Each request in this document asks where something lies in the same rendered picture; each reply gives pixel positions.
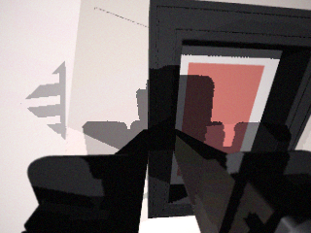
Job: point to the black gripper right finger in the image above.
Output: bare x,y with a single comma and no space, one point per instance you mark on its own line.
214,179

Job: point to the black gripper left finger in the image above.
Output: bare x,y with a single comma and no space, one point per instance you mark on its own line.
122,174

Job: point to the dark grey picture frame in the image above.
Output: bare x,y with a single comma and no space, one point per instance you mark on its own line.
236,77

